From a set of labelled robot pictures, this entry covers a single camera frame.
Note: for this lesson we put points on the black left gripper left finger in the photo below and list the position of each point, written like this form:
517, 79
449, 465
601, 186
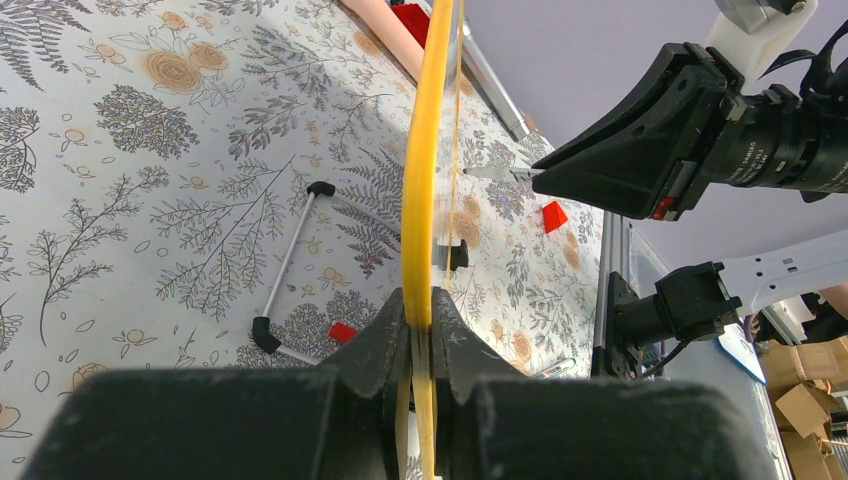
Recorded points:
344, 418

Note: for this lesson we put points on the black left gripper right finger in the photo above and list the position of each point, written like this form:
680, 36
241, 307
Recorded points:
495, 422

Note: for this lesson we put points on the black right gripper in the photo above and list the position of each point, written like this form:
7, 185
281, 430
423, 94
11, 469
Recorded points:
628, 161

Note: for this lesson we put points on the yellow framed whiteboard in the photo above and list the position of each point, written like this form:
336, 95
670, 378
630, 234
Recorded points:
428, 195

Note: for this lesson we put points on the red triangular block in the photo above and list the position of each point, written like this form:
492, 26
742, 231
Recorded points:
554, 217

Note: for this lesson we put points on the red capped white marker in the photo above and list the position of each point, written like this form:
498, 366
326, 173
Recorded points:
342, 333

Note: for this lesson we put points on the green capped white marker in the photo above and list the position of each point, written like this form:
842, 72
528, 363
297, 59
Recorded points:
562, 369

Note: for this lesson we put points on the red box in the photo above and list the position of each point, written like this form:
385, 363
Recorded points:
414, 18

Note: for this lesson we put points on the floral table mat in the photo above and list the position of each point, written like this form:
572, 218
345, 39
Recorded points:
154, 161

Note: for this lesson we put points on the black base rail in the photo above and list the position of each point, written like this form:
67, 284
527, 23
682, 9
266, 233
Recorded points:
628, 270

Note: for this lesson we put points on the whiteboard wire stand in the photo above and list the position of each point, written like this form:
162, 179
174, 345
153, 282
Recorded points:
302, 277

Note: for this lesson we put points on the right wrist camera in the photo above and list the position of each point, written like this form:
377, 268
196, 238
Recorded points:
751, 34

